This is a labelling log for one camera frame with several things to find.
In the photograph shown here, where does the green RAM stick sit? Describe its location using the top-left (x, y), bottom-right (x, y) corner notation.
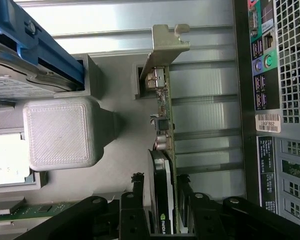
top-left (0, 201), bottom-right (81, 223)

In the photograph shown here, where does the grey plastic parts rack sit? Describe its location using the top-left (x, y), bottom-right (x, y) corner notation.
top-left (0, 53), bottom-right (172, 226)

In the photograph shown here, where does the grey computer tower case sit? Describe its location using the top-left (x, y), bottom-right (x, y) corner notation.
top-left (233, 0), bottom-right (300, 221)

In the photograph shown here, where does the silver CPU chip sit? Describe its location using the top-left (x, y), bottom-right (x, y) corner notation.
top-left (0, 133), bottom-right (32, 187)

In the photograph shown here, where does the hard disk in blue carrier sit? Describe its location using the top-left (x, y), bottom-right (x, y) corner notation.
top-left (0, 0), bottom-right (87, 99)

